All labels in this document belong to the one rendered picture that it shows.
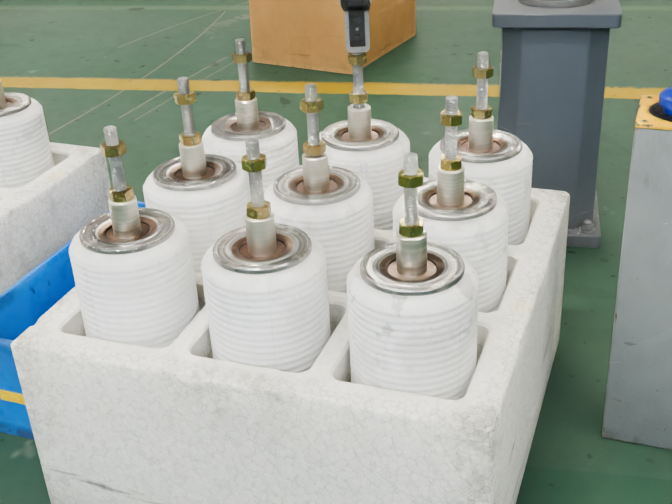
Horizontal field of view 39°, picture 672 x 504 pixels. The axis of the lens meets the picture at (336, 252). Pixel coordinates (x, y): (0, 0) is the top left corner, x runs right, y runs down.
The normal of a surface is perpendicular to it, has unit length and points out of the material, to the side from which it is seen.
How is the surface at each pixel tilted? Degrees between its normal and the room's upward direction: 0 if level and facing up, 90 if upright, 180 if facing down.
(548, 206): 0
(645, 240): 90
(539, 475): 0
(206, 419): 90
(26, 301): 88
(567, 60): 90
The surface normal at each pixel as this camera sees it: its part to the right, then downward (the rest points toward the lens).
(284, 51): -0.49, 0.42
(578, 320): -0.05, -0.88
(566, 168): -0.19, 0.47
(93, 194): 0.93, 0.14
